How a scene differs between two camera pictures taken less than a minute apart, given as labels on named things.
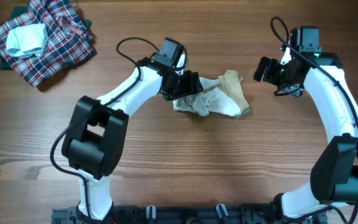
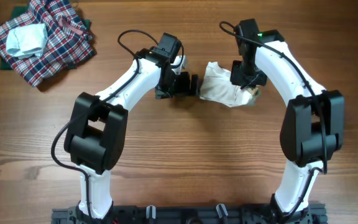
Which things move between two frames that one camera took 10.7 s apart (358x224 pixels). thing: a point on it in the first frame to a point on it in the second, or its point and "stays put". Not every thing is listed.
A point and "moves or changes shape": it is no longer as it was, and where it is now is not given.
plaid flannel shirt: [69, 41] stays put
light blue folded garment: [27, 41] stays put
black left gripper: [192, 83] stays put
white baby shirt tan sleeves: [223, 96] moves or changes shape
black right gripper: [266, 70] to [248, 78]
